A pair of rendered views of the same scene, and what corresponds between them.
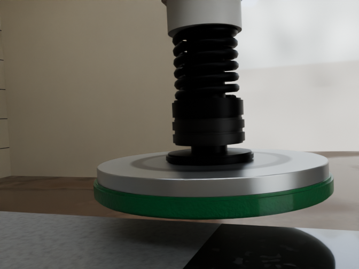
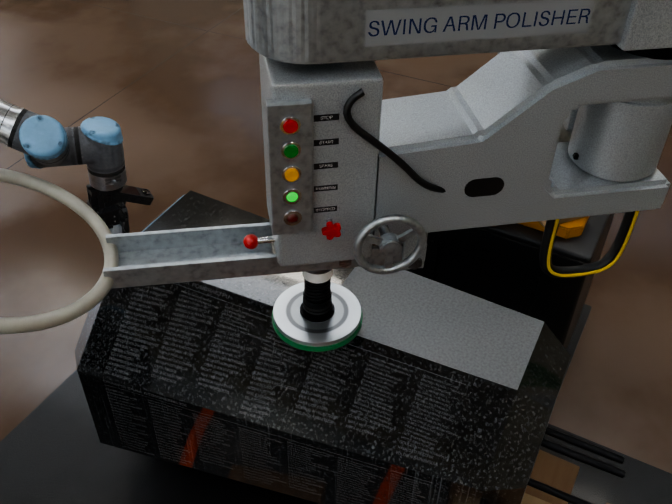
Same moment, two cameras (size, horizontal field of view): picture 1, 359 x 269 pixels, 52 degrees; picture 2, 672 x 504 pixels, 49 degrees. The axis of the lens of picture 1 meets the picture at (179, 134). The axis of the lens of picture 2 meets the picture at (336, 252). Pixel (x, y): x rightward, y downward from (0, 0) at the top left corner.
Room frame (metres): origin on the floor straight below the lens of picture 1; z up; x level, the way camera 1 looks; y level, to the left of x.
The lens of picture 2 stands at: (1.60, 0.11, 2.14)
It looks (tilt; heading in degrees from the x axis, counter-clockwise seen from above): 40 degrees down; 185
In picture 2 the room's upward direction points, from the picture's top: 1 degrees clockwise
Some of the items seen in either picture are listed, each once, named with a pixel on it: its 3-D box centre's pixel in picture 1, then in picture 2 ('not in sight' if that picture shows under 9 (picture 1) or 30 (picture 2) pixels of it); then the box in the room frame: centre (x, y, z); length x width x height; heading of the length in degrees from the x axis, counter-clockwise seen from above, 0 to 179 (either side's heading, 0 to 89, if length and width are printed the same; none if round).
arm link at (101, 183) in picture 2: not in sight; (108, 176); (0.15, -0.58, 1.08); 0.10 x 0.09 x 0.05; 39
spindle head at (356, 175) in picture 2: not in sight; (356, 153); (0.33, 0.05, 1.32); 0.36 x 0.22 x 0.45; 106
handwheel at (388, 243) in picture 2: not in sight; (385, 234); (0.43, 0.12, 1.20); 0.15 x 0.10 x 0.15; 106
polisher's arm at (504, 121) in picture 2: not in sight; (502, 150); (0.25, 0.35, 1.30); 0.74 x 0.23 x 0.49; 106
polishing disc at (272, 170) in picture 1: (209, 165); (317, 312); (0.35, -0.03, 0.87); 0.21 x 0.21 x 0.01
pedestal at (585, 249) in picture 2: not in sight; (504, 262); (-0.48, 0.57, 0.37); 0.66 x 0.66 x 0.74; 67
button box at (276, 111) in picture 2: not in sight; (290, 169); (0.48, -0.06, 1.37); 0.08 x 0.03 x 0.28; 106
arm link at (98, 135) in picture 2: not in sight; (102, 145); (0.14, -0.57, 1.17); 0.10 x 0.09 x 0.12; 112
